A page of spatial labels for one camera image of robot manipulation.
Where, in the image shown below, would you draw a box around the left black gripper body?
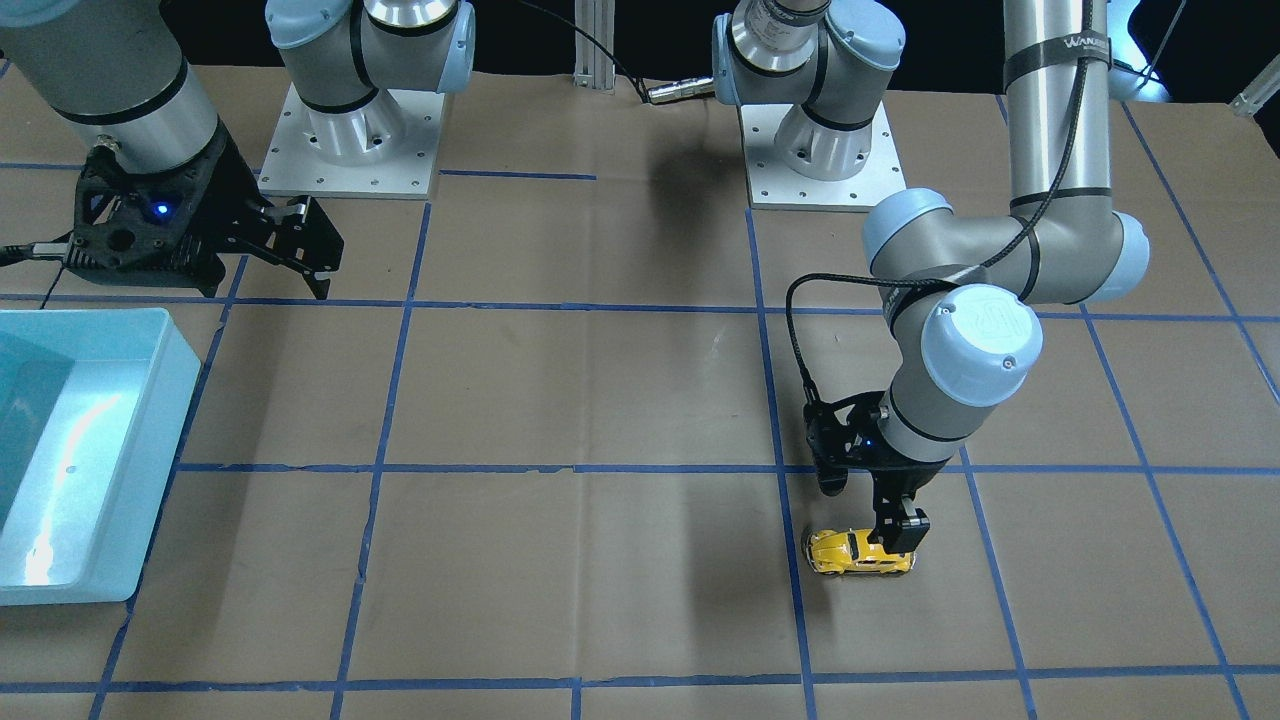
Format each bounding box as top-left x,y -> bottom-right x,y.
867,446 -> 948,521

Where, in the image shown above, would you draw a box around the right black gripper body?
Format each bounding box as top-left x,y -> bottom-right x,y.
67,128 -> 262,297

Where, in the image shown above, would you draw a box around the yellow beetle toy car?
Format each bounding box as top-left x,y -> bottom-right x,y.
803,529 -> 916,577

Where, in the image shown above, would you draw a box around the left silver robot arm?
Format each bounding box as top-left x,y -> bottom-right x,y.
712,1 -> 1149,553

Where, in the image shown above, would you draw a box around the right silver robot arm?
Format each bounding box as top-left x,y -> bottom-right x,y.
3,1 -> 477,300

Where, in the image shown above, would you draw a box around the light blue plastic bin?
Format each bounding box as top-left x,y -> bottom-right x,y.
1,307 -> 201,607

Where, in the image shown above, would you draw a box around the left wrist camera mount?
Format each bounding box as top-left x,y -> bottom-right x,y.
803,389 -> 887,497

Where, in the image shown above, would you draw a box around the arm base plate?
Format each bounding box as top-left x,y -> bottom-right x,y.
739,104 -> 905,213
259,87 -> 451,201

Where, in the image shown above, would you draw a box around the aluminium frame post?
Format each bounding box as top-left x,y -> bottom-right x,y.
573,0 -> 617,94

